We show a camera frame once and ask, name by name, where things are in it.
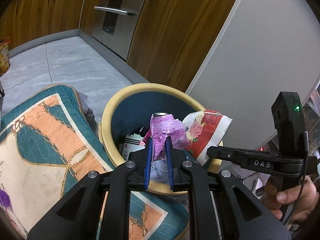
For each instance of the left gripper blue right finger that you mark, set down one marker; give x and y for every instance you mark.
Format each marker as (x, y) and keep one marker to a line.
(170, 173)

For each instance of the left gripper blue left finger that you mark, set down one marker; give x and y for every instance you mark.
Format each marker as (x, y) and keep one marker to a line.
(147, 168)

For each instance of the white green carton box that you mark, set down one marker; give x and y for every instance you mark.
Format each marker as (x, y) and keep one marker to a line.
(132, 143)

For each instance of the purple plastic wrapper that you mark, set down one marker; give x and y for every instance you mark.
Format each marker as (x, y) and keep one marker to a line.
(163, 125)

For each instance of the red white paper bowl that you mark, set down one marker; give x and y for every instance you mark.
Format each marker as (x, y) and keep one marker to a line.
(204, 129)

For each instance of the wooden kitchen cabinets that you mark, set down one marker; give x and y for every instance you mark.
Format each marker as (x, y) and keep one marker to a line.
(165, 41)

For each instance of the person's right hand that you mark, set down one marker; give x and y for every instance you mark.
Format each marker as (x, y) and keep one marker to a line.
(306, 203)

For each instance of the teal bin with yellow rim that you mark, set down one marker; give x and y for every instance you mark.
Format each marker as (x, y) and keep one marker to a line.
(132, 108)

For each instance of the teal and orange floor rug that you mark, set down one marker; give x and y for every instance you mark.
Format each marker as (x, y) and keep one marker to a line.
(47, 146)

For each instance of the white refrigerator side panel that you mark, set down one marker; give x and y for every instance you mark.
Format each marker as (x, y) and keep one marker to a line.
(263, 48)

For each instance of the stainless steel built-in oven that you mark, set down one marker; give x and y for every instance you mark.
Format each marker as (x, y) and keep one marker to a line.
(115, 24)

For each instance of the floral snack jar red lid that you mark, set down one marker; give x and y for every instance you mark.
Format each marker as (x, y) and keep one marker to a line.
(4, 56)

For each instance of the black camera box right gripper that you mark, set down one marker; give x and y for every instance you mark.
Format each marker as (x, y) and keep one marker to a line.
(289, 122)

